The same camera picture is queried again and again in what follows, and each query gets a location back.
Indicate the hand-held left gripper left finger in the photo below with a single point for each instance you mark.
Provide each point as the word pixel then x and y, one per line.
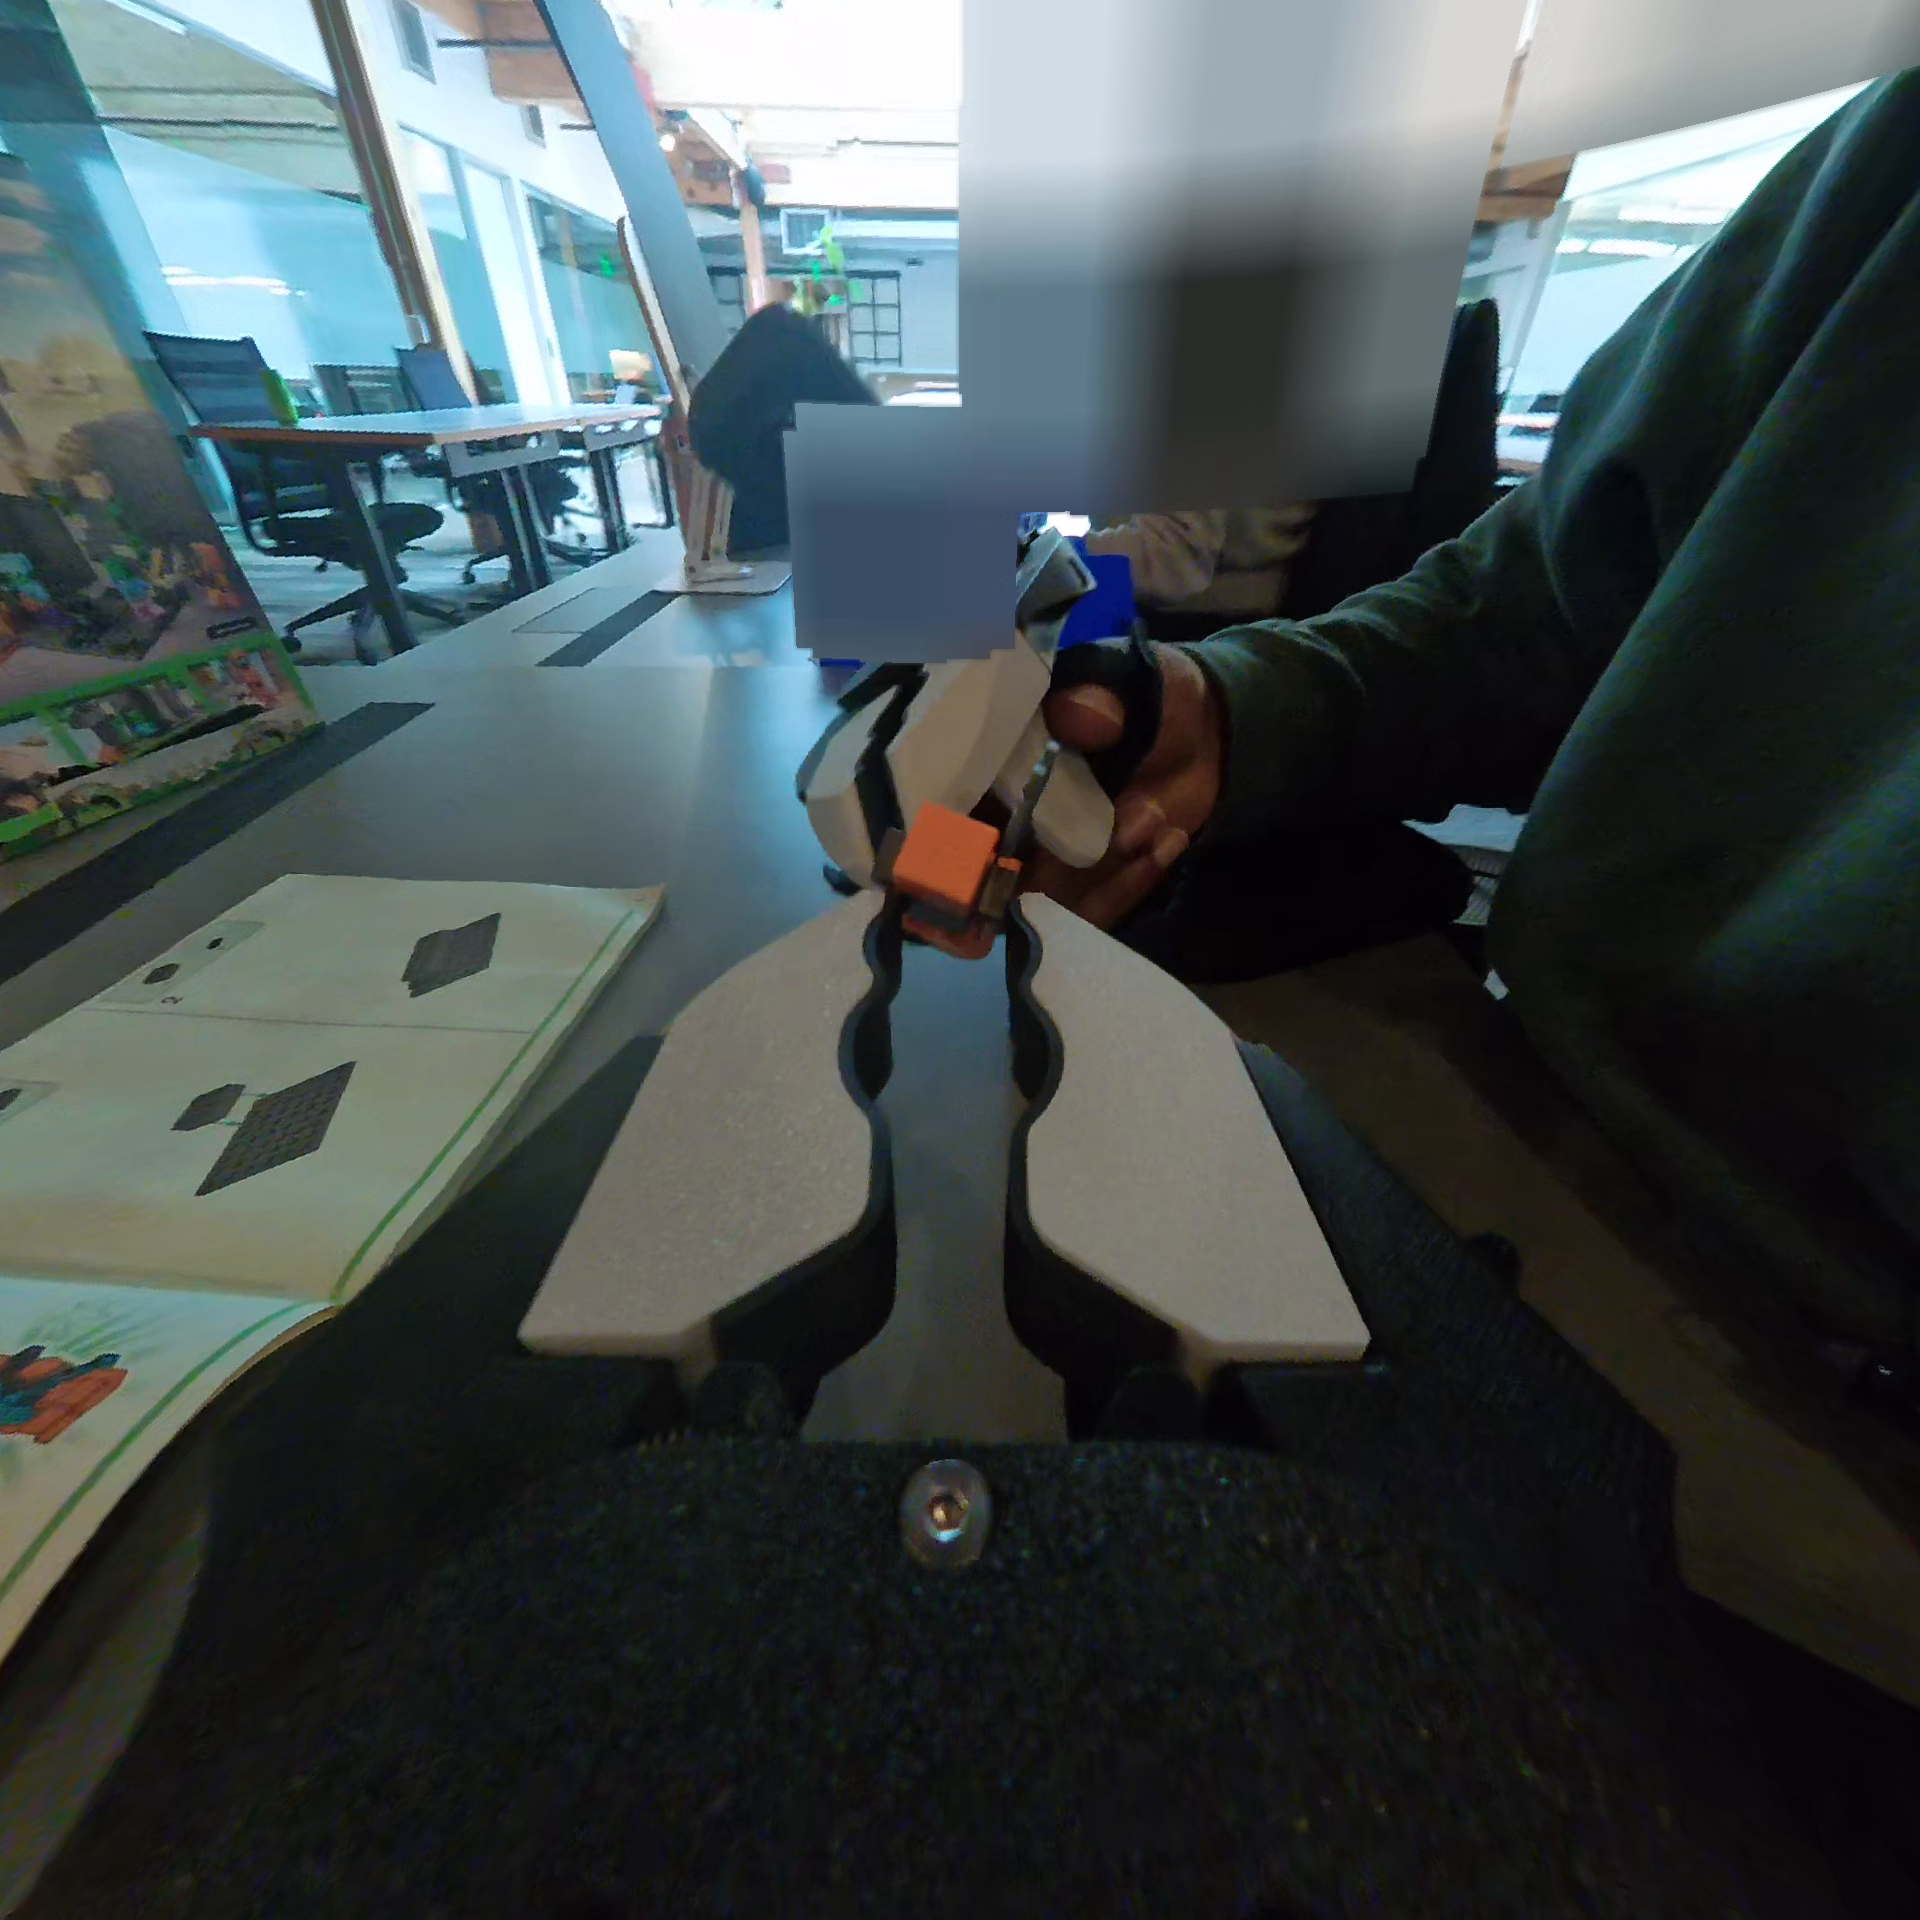
pixel 720 1186

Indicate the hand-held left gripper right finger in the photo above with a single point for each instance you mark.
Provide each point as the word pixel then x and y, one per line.
pixel 1184 1186

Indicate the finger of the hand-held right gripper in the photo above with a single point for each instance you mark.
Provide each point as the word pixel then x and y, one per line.
pixel 985 735
pixel 850 788

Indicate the orange pumpkin face brick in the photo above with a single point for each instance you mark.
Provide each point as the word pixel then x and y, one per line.
pixel 957 871

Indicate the white instruction booklet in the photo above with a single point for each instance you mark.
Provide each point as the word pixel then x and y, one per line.
pixel 272 1141

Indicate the green toy brick box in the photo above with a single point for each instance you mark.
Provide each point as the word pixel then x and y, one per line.
pixel 119 661

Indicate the white desk stand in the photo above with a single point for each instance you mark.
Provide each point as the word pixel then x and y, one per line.
pixel 696 423

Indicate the person's right hand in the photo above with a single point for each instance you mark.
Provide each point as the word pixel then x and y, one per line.
pixel 1177 812

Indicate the black chair armrest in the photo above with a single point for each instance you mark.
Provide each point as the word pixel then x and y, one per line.
pixel 1290 900

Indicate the black office table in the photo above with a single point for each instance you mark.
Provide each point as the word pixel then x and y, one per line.
pixel 450 436

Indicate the black office chair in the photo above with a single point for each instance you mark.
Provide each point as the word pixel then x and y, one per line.
pixel 286 481

